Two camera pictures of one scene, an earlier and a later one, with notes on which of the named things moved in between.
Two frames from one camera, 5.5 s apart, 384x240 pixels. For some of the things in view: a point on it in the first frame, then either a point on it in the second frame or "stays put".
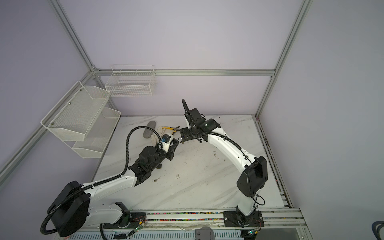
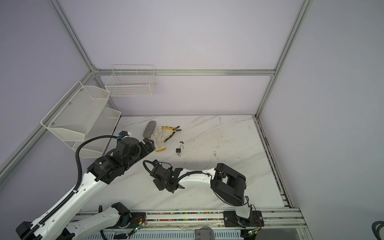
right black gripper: (184, 135) to (158, 185)
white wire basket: (131, 80) stays put
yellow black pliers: (175, 129) stays put
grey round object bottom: (205, 233) stays put
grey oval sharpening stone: (147, 133) stays put
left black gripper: (171, 151) to (150, 146)
